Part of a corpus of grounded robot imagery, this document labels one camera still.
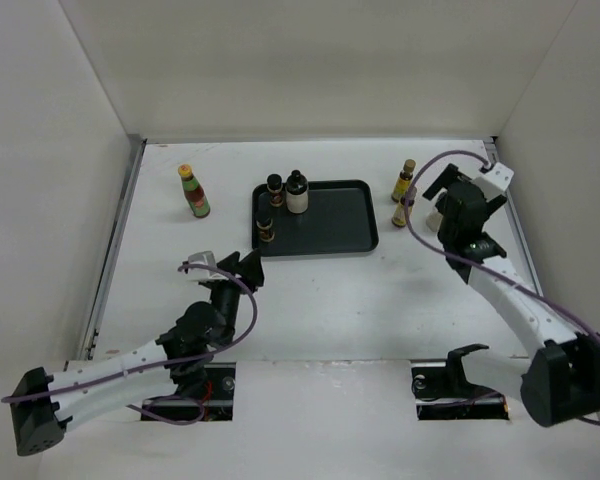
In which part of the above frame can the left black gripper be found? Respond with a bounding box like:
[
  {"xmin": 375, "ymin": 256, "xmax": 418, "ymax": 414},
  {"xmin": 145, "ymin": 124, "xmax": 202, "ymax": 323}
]
[{"xmin": 210, "ymin": 248, "xmax": 262, "ymax": 346}]

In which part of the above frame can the small spice jar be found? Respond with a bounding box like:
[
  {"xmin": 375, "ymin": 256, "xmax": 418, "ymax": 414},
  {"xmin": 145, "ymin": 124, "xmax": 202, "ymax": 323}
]
[
  {"xmin": 256, "ymin": 212, "xmax": 275, "ymax": 243},
  {"xmin": 266, "ymin": 174, "xmax": 284, "ymax": 208}
]

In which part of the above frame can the white powder shaker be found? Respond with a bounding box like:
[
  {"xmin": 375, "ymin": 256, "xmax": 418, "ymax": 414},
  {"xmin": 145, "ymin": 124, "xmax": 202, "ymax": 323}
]
[
  {"xmin": 285, "ymin": 170, "xmax": 309, "ymax": 215},
  {"xmin": 425, "ymin": 199, "xmax": 443, "ymax": 233}
]

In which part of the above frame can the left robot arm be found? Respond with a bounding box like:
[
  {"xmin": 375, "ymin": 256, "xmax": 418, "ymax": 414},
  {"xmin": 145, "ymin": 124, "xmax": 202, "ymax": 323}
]
[{"xmin": 2, "ymin": 250, "xmax": 265, "ymax": 457}]

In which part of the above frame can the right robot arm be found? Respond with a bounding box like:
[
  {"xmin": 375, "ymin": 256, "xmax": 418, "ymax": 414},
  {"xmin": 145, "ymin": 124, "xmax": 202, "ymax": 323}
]
[{"xmin": 423, "ymin": 164, "xmax": 600, "ymax": 427}]

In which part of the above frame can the rear yellow label bottle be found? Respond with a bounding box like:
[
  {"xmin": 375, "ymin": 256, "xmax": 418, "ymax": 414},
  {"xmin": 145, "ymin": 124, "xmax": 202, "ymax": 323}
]
[{"xmin": 391, "ymin": 159, "xmax": 416, "ymax": 203}]

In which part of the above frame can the yellow label bottle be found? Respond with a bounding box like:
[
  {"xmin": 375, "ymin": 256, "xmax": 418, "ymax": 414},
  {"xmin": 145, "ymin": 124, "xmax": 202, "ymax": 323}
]
[
  {"xmin": 391, "ymin": 159, "xmax": 416, "ymax": 203},
  {"xmin": 391, "ymin": 187, "xmax": 417, "ymax": 228}
]

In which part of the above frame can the front yellow label bottle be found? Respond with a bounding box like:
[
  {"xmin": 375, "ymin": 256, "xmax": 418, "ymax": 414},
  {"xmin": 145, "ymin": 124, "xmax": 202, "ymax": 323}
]
[{"xmin": 391, "ymin": 187, "xmax": 417, "ymax": 228}]

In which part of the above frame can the red chili sauce bottle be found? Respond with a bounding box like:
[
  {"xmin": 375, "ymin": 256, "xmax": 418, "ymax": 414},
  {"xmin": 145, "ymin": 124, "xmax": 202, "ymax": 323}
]
[{"xmin": 178, "ymin": 164, "xmax": 210, "ymax": 218}]

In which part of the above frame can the black plastic tray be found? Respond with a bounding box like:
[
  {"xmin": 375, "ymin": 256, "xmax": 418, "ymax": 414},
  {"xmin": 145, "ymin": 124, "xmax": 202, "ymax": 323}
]
[{"xmin": 251, "ymin": 180, "xmax": 379, "ymax": 257}]

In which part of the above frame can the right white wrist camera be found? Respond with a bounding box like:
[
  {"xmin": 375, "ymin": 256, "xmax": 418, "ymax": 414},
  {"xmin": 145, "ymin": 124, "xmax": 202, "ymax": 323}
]
[{"xmin": 472, "ymin": 163, "xmax": 514, "ymax": 201}]

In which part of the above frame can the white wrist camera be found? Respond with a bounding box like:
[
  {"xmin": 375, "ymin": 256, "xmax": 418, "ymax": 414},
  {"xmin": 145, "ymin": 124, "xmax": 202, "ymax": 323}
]
[
  {"xmin": 184, "ymin": 251, "xmax": 222, "ymax": 282},
  {"xmin": 472, "ymin": 163, "xmax": 514, "ymax": 201}
]

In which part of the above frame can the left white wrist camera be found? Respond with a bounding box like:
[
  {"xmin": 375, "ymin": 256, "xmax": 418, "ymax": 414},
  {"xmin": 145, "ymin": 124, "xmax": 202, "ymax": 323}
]
[{"xmin": 184, "ymin": 251, "xmax": 222, "ymax": 282}]

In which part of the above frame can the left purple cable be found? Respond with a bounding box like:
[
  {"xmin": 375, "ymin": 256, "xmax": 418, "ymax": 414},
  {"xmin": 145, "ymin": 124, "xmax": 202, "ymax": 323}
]
[{"xmin": 0, "ymin": 259, "xmax": 259, "ymax": 426}]

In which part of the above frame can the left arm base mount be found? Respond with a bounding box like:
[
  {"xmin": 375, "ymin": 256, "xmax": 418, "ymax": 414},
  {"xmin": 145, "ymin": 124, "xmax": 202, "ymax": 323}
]
[{"xmin": 140, "ymin": 363, "xmax": 236, "ymax": 423}]

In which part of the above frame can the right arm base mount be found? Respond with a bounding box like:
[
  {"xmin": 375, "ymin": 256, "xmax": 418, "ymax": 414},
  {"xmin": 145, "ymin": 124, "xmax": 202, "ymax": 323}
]
[{"xmin": 411, "ymin": 344, "xmax": 509, "ymax": 421}]

